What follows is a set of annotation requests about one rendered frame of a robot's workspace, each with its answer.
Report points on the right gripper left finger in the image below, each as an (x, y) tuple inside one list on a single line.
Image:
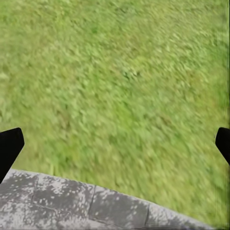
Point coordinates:
[(11, 143)]

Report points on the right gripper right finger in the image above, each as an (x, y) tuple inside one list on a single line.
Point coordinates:
[(223, 142)]

